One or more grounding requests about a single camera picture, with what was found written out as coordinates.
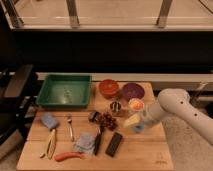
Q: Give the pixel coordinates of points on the red bowl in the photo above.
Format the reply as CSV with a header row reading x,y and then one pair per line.
x,y
108,88

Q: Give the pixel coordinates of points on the clear cup with orange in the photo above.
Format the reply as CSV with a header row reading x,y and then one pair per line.
x,y
135,105

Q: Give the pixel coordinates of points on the light blue cloth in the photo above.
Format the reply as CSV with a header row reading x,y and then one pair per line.
x,y
85,143

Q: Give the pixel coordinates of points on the black rectangular block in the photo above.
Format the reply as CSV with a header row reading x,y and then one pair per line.
x,y
114,144

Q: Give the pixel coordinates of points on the orange carrot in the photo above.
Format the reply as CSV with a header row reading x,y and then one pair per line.
x,y
67,155

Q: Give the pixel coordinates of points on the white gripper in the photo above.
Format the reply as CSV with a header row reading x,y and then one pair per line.
x,y
143,117

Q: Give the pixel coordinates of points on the silver fork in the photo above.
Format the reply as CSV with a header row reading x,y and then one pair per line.
x,y
69,121

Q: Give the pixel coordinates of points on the wooden cutting board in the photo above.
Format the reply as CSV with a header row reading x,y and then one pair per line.
x,y
147,151

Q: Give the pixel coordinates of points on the small metal cup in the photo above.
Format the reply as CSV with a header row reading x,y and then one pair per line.
x,y
115,107

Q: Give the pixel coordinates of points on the green plastic tray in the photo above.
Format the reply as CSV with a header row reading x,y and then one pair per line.
x,y
65,91

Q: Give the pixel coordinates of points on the dark red grapes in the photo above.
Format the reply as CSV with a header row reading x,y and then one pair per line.
x,y
109,121

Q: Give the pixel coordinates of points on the black handled dish brush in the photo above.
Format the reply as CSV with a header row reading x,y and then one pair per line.
x,y
97,117

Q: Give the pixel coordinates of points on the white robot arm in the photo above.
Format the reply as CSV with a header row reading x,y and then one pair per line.
x,y
175,102

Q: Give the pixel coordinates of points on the yellow peeler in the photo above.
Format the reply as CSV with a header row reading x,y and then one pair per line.
x,y
50,145

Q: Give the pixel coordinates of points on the blue cup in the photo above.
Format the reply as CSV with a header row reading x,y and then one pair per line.
x,y
139,129

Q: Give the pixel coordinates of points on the blue sponge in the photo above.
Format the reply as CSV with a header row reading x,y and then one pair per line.
x,y
49,121

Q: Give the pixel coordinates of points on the black chair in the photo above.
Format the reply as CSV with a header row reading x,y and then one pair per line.
x,y
16,96

